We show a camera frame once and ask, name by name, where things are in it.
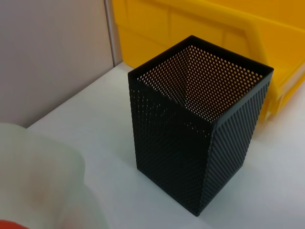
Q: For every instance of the red-orange fruit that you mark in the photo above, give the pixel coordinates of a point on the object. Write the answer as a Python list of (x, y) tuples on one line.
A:
[(9, 225)]

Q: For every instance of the black mesh pen holder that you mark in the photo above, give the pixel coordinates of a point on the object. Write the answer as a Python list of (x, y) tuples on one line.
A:
[(166, 148)]

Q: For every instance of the translucent wavy fruit bowl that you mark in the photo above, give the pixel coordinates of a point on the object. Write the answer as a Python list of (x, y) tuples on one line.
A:
[(43, 171)]

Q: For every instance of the yellow plastic bin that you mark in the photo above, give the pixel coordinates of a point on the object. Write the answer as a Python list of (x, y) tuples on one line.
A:
[(190, 21)]

